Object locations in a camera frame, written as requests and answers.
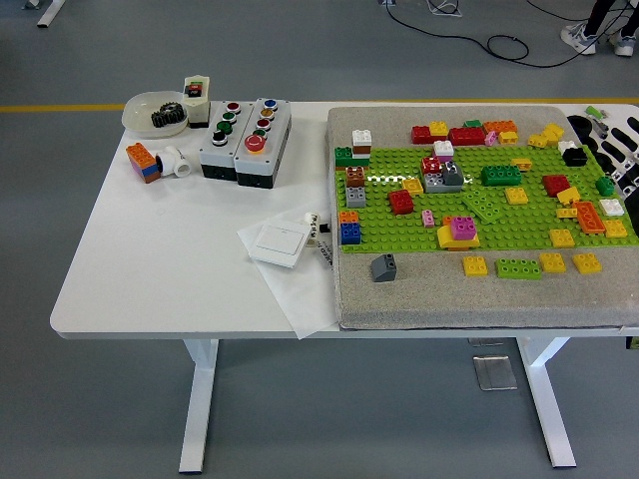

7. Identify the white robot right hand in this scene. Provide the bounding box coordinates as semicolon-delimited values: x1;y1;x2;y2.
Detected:
600;117;639;202

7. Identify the magenta toy brick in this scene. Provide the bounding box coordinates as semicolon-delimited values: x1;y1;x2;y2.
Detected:
449;216;478;240

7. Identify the yellow curved toy brick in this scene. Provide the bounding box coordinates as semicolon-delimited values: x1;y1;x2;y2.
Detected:
436;225;481;251

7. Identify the green studded baseplate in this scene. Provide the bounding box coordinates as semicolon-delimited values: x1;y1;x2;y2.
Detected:
332;145;633;255

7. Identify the yellow stepped toy brick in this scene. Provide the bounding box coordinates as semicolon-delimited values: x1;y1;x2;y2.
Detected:
527;123;566;150

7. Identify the long dark green brick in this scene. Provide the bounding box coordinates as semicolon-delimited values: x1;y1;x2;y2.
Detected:
480;165;523;188

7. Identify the lime green toy plate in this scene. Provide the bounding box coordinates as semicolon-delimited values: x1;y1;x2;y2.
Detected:
461;190;509;225

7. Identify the long red toy brick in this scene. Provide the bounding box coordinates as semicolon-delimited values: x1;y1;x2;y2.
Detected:
448;127;487;148

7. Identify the long lime green brick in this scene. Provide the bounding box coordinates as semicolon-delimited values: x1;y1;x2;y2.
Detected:
494;257;543;280

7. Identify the dark grey sloped brick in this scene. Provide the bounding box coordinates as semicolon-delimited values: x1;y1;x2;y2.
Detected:
442;160;466;188
369;252;400;284

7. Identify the long grey toy brick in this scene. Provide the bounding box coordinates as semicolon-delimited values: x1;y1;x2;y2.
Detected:
423;172;463;196

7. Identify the dark green toy brick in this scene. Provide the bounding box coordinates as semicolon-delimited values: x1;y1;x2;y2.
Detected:
333;147;372;171

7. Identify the multicolour toy brick stack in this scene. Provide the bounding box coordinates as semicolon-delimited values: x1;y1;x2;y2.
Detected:
125;142;163;186

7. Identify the person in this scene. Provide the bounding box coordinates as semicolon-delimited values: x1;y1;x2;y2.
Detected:
559;0;639;58

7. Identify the white table leg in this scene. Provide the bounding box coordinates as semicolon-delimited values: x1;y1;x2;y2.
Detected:
178;337;222;475
515;336;578;470

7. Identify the grey-brown mat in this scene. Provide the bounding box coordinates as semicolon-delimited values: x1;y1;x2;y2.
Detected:
325;104;639;331

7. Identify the metal floor plate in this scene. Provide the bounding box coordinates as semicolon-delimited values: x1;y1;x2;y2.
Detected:
471;354;519;392

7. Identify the white labelled connector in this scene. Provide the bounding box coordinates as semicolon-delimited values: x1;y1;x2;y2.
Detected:
304;211;321;249

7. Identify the white paper sheet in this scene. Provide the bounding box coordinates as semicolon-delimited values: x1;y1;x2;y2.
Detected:
236;209;341;341

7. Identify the grey emergency stop control box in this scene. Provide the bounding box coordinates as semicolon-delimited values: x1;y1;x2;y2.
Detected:
233;97;293;191

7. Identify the grey three-button control box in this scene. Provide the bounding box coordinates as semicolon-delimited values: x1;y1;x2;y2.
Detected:
198;100;250;182

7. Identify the white pipe tee fitting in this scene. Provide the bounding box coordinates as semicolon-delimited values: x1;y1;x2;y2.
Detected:
154;145;194;179

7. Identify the black metal gear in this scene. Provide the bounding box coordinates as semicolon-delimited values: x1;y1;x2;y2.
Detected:
151;102;189;130

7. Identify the white plastic bowl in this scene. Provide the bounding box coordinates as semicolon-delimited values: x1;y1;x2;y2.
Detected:
122;90;190;140

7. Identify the white furniture foot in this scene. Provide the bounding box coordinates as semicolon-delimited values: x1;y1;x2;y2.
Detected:
36;0;67;29

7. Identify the black floor cable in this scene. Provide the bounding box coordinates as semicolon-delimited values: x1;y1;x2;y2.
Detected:
384;0;595;69

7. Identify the white wall switch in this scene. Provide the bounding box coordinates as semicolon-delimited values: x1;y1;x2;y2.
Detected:
248;223;312;270

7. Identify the cream switch box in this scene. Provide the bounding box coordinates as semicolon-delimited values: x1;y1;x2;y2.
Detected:
182;74;212;130

